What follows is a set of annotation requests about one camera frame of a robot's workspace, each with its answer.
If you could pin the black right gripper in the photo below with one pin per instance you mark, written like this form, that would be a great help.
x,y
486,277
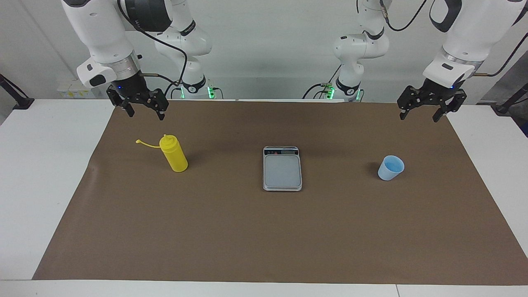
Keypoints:
x,y
132,88

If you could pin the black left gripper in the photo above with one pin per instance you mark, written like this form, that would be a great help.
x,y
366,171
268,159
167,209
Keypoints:
x,y
437,93

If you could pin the brown table mat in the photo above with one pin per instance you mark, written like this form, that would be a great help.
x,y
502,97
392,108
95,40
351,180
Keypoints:
x,y
264,235

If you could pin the black clamp stand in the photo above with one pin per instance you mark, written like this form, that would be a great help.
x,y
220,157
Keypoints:
x,y
505,108
22,102

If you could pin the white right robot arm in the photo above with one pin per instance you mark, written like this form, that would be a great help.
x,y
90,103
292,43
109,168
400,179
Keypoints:
x,y
103,33

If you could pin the light blue plastic cup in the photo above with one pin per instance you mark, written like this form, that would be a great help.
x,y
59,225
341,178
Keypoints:
x,y
390,170

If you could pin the yellow squeeze bottle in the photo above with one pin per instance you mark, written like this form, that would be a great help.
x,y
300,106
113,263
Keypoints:
x,y
175,159

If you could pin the silver digital kitchen scale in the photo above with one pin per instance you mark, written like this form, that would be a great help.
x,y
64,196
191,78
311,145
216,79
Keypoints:
x,y
282,171

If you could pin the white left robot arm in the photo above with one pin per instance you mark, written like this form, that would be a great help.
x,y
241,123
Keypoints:
x,y
363,45

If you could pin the white wall socket strip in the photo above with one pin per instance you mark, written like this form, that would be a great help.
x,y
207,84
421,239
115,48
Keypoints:
x,y
74,90

